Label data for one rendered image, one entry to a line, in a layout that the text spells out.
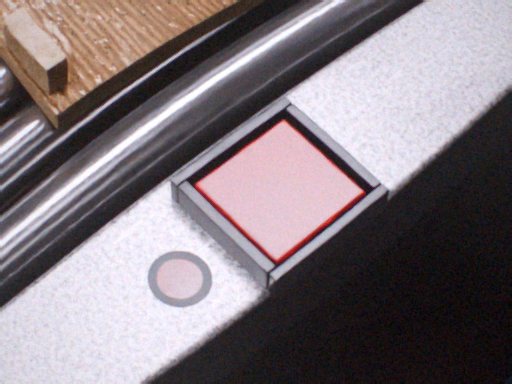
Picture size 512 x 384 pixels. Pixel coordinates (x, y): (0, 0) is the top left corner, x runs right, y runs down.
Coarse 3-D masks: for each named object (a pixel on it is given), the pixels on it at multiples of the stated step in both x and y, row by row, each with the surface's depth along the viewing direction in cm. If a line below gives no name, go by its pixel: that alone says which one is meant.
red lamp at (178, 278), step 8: (168, 264) 63; (176, 264) 63; (184, 264) 63; (192, 264) 63; (160, 272) 63; (168, 272) 63; (176, 272) 63; (184, 272) 63; (192, 272) 63; (200, 272) 63; (160, 280) 63; (168, 280) 63; (176, 280) 63; (184, 280) 63; (192, 280) 63; (200, 280) 63; (160, 288) 62; (168, 288) 62; (176, 288) 62; (184, 288) 62; (192, 288) 62; (176, 296) 62; (184, 296) 62
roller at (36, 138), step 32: (288, 0) 75; (224, 32) 73; (160, 64) 71; (192, 64) 72; (128, 96) 70; (0, 128) 68; (32, 128) 67; (64, 128) 68; (96, 128) 69; (0, 160) 66; (32, 160) 67; (64, 160) 69; (0, 192) 66
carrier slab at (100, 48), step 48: (0, 0) 71; (48, 0) 70; (96, 0) 70; (144, 0) 70; (192, 0) 70; (240, 0) 70; (0, 48) 69; (96, 48) 68; (144, 48) 68; (48, 96) 66; (96, 96) 67
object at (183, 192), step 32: (256, 128) 66; (320, 128) 66; (224, 160) 65; (352, 160) 65; (192, 192) 63; (384, 192) 64; (224, 224) 62; (352, 224) 63; (256, 256) 62; (320, 256) 63
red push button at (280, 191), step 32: (288, 128) 66; (256, 160) 65; (288, 160) 65; (320, 160) 65; (224, 192) 64; (256, 192) 64; (288, 192) 64; (320, 192) 64; (352, 192) 64; (256, 224) 63; (288, 224) 63; (320, 224) 63; (288, 256) 62
